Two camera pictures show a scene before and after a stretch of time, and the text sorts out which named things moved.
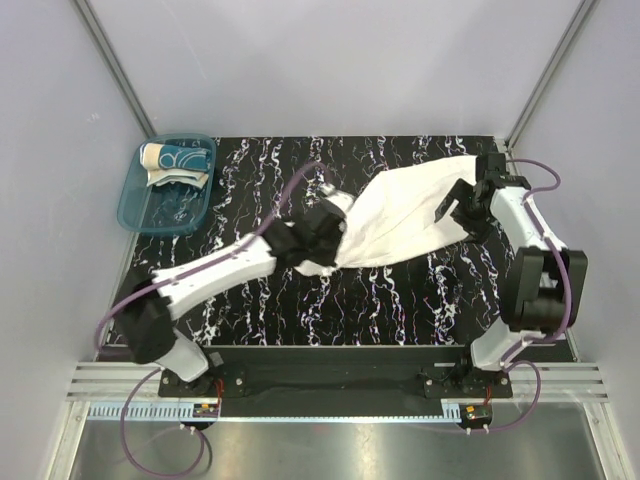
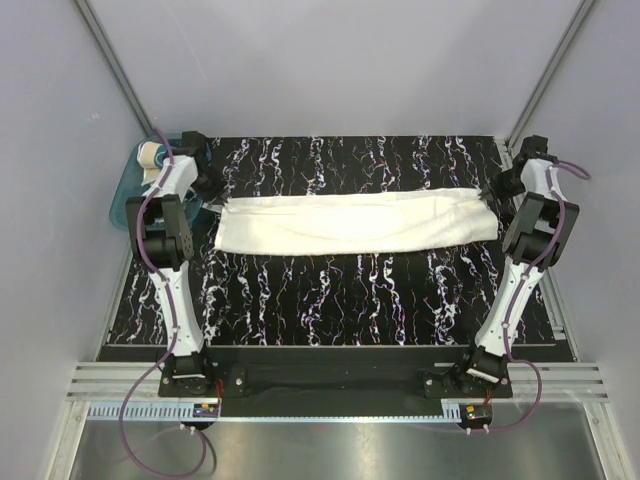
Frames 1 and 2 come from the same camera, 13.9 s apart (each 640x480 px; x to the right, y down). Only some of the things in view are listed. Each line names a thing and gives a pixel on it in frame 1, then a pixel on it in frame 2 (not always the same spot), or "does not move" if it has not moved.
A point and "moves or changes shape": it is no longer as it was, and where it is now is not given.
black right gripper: (476, 230) to (500, 194)
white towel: (396, 214) moves or changes shape
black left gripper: (329, 259) to (217, 189)
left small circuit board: (205, 410) does not move
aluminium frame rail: (138, 382) does not move
